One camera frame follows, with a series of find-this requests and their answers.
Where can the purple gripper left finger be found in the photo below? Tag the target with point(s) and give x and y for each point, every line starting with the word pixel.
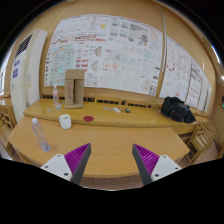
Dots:
pixel 70 166

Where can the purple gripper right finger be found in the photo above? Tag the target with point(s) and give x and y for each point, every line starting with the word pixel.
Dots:
pixel 151 166

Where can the clear plastic water bottle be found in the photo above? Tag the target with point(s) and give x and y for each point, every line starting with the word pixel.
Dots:
pixel 38 131

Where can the white mug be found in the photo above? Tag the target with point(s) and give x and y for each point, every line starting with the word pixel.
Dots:
pixel 65 121

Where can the red round coaster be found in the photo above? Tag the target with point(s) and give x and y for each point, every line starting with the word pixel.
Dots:
pixel 88 118

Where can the wooden chair right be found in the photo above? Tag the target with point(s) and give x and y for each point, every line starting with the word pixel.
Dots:
pixel 200 141

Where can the small dark object on table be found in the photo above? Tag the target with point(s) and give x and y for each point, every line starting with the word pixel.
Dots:
pixel 127 110

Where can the black backpack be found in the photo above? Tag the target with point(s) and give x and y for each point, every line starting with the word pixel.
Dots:
pixel 175 109

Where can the white card on table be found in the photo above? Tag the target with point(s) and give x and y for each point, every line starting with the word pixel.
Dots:
pixel 116 110

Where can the clear bottle near box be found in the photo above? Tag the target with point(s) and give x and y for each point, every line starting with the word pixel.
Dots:
pixel 55 95

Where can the brown cardboard box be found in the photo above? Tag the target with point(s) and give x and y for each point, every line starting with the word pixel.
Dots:
pixel 74 88

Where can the white standing air conditioner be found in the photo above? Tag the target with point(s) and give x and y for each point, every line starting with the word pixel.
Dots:
pixel 24 84

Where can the right wall poster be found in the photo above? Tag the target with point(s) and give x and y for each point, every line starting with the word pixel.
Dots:
pixel 184 78

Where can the large left wall poster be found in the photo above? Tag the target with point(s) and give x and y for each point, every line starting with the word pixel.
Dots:
pixel 114 52

